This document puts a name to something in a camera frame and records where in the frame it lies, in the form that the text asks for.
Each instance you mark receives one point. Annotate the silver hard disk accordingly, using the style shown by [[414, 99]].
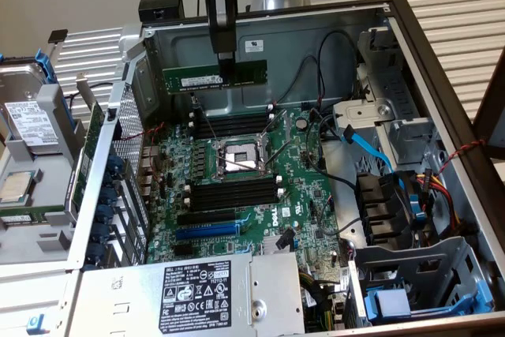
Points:
[[33, 122]]

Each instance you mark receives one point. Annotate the green graphics card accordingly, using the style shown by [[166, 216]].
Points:
[[92, 124]]

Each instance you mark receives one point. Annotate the silver CPU chip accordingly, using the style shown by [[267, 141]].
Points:
[[15, 187]]

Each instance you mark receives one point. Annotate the black box device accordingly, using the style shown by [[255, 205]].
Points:
[[161, 5]]

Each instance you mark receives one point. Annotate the short black expansion slot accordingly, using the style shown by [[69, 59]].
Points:
[[183, 249]]

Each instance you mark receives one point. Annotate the green motherboard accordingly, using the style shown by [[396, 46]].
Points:
[[315, 183]]

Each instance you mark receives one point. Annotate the blue hard disk frame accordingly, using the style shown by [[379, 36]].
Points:
[[45, 66]]

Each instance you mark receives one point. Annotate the grey parts rack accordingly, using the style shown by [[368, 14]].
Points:
[[51, 179]]

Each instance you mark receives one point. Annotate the long black expansion slot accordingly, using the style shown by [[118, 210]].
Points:
[[205, 218]]

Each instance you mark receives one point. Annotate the green RAM stick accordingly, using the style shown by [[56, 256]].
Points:
[[189, 78], [16, 218]]

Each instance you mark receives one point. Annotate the metal locking lever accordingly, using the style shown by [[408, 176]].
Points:
[[279, 155], [208, 124]]

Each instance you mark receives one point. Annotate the blue disk caddy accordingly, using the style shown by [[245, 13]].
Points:
[[390, 301]]

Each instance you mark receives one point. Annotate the coin cell battery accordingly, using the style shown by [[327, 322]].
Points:
[[301, 123]]

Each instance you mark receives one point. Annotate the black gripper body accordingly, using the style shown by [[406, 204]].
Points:
[[221, 5]]

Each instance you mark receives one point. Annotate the black clamp block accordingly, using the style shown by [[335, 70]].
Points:
[[58, 35]]

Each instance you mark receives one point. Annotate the open PC case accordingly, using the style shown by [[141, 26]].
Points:
[[284, 68]]

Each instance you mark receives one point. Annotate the blue release button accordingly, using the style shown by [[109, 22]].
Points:
[[35, 323]]

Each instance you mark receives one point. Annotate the CPU socket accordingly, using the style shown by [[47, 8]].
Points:
[[236, 155]]

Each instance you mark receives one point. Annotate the silver metal disk bay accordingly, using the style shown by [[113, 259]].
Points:
[[390, 88]]

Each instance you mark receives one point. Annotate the blue expansion slot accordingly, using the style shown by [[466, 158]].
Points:
[[205, 231]]

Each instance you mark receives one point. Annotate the silver power supply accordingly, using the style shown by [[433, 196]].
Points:
[[130, 293]]

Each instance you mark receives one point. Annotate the grey disk bay cage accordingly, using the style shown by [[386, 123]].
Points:
[[394, 262]]

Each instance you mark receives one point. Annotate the silver chipset heat sink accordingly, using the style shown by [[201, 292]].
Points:
[[268, 246]]

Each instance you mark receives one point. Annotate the blue card retention clip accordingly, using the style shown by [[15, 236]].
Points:
[[95, 252], [99, 233], [103, 214], [107, 195], [114, 163]]

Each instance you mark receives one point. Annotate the metal socket cover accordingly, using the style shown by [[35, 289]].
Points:
[[281, 124]]

